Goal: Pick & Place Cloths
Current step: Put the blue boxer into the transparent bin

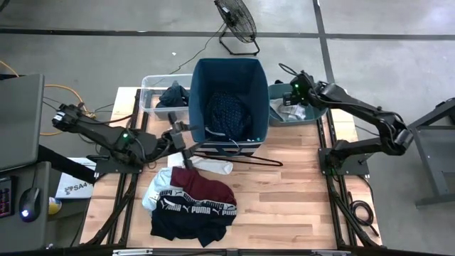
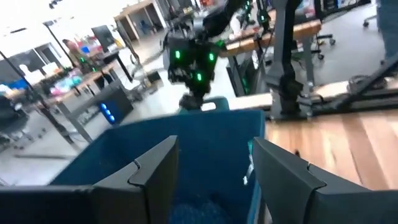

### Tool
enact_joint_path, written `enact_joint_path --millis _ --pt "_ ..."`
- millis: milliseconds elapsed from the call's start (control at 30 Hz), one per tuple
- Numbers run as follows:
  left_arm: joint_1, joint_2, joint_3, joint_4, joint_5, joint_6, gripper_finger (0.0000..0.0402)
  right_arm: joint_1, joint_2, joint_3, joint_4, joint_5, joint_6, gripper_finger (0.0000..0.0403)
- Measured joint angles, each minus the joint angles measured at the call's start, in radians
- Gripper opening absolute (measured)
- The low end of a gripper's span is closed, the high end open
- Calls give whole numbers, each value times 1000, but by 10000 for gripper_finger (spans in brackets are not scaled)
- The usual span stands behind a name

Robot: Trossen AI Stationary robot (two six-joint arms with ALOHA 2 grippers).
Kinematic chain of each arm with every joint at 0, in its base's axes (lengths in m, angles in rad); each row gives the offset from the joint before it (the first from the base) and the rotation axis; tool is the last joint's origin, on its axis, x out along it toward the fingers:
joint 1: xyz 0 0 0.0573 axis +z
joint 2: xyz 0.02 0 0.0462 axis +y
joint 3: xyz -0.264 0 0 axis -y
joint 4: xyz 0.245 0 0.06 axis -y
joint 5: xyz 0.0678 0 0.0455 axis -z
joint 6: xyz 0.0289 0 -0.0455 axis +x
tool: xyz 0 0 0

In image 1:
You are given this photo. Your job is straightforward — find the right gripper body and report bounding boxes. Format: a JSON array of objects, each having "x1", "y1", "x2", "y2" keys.
[{"x1": 294, "y1": 85, "x2": 314, "y2": 108}]

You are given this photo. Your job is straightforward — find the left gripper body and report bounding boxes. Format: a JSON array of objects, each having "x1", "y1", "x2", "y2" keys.
[{"x1": 164, "y1": 121, "x2": 200, "y2": 152}]

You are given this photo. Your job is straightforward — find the white cloth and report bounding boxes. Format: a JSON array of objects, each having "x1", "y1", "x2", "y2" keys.
[{"x1": 269, "y1": 97, "x2": 307, "y2": 123}]

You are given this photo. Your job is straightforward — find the maroon cloth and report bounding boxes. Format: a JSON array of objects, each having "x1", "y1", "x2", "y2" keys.
[{"x1": 169, "y1": 166, "x2": 237, "y2": 208}]

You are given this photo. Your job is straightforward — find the navy dotted boxer shorts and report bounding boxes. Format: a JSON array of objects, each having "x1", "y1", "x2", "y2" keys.
[{"x1": 204, "y1": 90, "x2": 253, "y2": 142}]

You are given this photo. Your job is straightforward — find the black Puma underwear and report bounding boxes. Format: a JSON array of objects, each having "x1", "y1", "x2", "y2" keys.
[{"x1": 149, "y1": 189, "x2": 238, "y2": 249}]

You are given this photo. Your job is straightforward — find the teal plastic bin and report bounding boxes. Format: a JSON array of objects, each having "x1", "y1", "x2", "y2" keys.
[{"x1": 267, "y1": 82, "x2": 330, "y2": 128}]

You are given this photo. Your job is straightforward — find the white sock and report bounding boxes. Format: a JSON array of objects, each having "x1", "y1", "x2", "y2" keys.
[{"x1": 166, "y1": 151, "x2": 235, "y2": 176}]

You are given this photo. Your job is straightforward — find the dark navy cloth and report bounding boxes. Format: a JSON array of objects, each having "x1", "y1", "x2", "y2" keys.
[{"x1": 156, "y1": 80, "x2": 191, "y2": 110}]

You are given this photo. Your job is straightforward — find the clear plastic bin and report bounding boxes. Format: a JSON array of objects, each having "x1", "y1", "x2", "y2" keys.
[{"x1": 139, "y1": 73, "x2": 195, "y2": 120}]

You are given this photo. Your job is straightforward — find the navy white striped fabric bin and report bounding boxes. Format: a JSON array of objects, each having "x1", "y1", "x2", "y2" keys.
[{"x1": 188, "y1": 57, "x2": 270, "y2": 158}]

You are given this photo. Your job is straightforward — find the black clothes hanger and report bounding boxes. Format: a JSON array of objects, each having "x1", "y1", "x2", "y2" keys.
[{"x1": 193, "y1": 151, "x2": 284, "y2": 168}]

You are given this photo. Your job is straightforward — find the black floor fan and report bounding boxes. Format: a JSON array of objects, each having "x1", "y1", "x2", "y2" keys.
[{"x1": 213, "y1": 0, "x2": 262, "y2": 57}]

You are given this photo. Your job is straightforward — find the white paper sheet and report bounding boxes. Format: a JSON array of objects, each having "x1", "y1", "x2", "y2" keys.
[{"x1": 55, "y1": 157, "x2": 98, "y2": 201}]

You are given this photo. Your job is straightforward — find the black diagonal bar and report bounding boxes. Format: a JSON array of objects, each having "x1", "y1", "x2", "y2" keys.
[{"x1": 37, "y1": 144, "x2": 98, "y2": 185}]

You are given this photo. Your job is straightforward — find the yellow ball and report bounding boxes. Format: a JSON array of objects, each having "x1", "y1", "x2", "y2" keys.
[{"x1": 48, "y1": 196, "x2": 63, "y2": 216}]

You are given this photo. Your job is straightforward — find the grey metal table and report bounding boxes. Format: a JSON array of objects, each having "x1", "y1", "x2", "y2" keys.
[{"x1": 408, "y1": 97, "x2": 455, "y2": 209}]

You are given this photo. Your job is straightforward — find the grey monitor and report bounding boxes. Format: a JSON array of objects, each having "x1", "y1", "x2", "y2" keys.
[{"x1": 0, "y1": 73, "x2": 46, "y2": 173}]

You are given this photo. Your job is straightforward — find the black computer mouse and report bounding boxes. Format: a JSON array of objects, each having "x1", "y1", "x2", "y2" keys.
[{"x1": 18, "y1": 187, "x2": 42, "y2": 223}]

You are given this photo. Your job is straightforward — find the dark grey desk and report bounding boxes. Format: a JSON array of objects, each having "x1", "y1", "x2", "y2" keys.
[{"x1": 0, "y1": 161, "x2": 55, "y2": 255}]

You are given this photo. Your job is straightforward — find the black keyboard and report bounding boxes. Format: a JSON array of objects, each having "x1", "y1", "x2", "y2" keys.
[{"x1": 0, "y1": 176, "x2": 16, "y2": 219}]

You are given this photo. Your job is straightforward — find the black aluminium frame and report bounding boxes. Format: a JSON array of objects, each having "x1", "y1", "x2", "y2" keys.
[{"x1": 69, "y1": 87, "x2": 385, "y2": 256}]

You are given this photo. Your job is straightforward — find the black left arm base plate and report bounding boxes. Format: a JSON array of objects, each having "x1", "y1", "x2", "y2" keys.
[{"x1": 93, "y1": 156, "x2": 144, "y2": 176}]

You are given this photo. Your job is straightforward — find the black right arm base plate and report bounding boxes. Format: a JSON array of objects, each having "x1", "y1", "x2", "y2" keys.
[{"x1": 318, "y1": 147, "x2": 371, "y2": 177}]

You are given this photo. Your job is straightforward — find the black fan cable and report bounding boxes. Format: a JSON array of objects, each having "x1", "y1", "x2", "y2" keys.
[{"x1": 151, "y1": 21, "x2": 228, "y2": 87}]

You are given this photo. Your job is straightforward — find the silver aluminium rail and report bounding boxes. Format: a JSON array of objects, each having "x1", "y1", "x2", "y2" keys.
[{"x1": 112, "y1": 248, "x2": 353, "y2": 256}]

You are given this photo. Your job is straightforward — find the coiled black cable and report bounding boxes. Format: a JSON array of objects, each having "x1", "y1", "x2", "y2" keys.
[{"x1": 346, "y1": 191, "x2": 381, "y2": 238}]

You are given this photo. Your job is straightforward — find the yellow cable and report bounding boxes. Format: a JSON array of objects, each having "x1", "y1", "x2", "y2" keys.
[{"x1": 0, "y1": 59, "x2": 97, "y2": 138}]

